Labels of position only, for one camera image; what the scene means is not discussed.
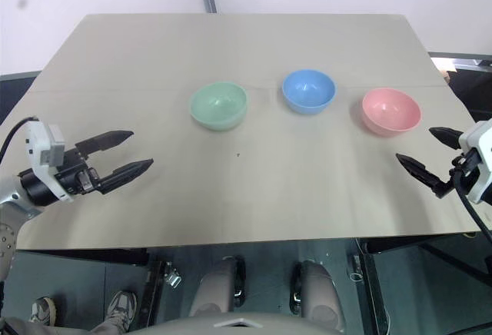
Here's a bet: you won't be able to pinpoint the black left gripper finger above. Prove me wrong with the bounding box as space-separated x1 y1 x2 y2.
98 158 155 196
75 130 135 159

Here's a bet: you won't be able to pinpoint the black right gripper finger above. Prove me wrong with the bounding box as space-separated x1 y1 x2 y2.
428 126 464 151
395 153 451 199

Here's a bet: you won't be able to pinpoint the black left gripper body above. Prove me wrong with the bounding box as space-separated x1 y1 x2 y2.
53 143 103 197

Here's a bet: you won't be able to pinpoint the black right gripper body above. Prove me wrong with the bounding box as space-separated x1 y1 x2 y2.
447 150 482 194

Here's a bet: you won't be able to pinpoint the black box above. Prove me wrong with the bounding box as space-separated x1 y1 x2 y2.
447 57 492 121

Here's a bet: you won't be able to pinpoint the red plastic bowl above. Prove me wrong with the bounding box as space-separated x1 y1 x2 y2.
361 88 422 137

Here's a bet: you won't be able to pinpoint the green plastic bowl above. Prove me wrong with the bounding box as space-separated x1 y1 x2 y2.
188 81 248 132

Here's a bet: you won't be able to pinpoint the grey sneaker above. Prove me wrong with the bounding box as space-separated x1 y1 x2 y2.
105 290 138 332
29 296 57 327

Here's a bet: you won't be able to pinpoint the blue plastic bowl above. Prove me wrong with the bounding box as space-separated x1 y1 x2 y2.
281 68 337 116

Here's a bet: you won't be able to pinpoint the grey rounded robot leg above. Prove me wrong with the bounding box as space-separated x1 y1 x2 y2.
294 260 346 325
188 258 247 319

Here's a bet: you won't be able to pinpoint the grey trousers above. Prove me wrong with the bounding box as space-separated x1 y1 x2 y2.
0 315 128 335

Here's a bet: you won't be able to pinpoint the grey robot torso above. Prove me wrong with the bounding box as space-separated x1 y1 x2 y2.
141 311 347 335

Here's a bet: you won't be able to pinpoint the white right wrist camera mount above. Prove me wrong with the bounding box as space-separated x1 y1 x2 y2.
457 118 492 204

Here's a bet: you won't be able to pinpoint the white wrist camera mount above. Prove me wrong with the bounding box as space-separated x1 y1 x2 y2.
457 118 492 204
23 119 74 204

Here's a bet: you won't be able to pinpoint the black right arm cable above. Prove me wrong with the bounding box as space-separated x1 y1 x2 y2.
455 173 492 244

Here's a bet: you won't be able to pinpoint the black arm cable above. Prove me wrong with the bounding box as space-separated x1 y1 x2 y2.
455 173 492 244
0 116 39 159

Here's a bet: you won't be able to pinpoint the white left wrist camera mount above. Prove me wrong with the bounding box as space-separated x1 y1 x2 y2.
23 119 74 204

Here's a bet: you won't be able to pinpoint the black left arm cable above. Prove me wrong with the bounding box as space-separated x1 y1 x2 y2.
0 116 39 159

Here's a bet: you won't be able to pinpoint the silver metal bracket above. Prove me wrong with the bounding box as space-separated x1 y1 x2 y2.
164 268 182 289

